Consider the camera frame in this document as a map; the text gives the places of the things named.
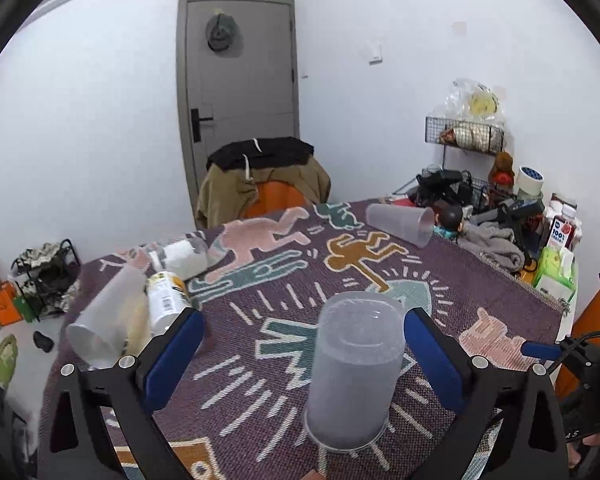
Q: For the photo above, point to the translucent cup lying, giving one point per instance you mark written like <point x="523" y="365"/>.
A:
<point x="412" y="224"/>
<point x="119" y="312"/>

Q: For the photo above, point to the brown plush toy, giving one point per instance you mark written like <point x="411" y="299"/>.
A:
<point x="502" y="174"/>

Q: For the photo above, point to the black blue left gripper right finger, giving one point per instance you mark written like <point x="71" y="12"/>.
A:
<point x="531" y="442"/>

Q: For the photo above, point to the white tape roll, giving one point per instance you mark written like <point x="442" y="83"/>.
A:
<point x="529" y="181"/>

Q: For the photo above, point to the grey door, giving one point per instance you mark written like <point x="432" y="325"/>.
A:
<point x="252" y="94"/>

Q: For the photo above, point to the black device pile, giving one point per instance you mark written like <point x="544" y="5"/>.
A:
<point x="452" y="186"/>

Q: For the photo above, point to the red white juice carton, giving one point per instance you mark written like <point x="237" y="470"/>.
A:
<point x="561" y="232"/>

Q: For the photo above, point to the translucent plastic cup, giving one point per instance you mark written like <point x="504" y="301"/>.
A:
<point x="358" y="355"/>

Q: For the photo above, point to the translucent cup lying left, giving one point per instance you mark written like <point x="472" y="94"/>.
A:
<point x="119" y="312"/>

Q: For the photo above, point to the clear white plastic bottle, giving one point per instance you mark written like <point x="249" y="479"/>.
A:
<point x="185" y="258"/>

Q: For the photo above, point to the black door handle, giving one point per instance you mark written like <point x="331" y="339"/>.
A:
<point x="196" y="121"/>

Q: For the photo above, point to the black shoe rack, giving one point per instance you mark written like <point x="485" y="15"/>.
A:
<point x="44" y="275"/>

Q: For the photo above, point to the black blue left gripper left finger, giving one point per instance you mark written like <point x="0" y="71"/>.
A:
<point x="78" y="446"/>

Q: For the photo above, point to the grey crumpled cloth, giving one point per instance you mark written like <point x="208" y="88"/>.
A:
<point x="493" y="243"/>

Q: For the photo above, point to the translucent cup lying far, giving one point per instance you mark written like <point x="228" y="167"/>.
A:
<point x="412" y="224"/>

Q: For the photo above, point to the purple patterned tablecloth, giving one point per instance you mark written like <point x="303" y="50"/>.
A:
<point x="237" y="412"/>

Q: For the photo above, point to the white wall switch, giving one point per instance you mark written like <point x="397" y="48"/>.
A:
<point x="373" y="52"/>

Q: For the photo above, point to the green tissue pack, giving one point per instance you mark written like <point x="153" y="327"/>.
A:
<point x="556" y="274"/>

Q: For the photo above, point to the black round-head figurine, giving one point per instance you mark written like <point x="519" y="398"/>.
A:
<point x="449" y="222"/>

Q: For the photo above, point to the orange chair with jackets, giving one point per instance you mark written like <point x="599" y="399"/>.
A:
<point x="246" y="179"/>

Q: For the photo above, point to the black wire wall basket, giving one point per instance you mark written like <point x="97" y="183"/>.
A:
<point x="478" y="137"/>

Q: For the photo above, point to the grey cap on door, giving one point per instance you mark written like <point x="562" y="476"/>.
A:
<point x="223" y="35"/>

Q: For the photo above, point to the clear plastic bag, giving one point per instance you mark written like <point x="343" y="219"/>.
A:
<point x="471" y="100"/>

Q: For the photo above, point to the orange box on floor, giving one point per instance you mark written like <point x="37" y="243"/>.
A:
<point x="8" y="311"/>

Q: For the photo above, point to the white yellow labelled bottle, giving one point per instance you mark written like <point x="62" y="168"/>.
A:
<point x="167" y="298"/>

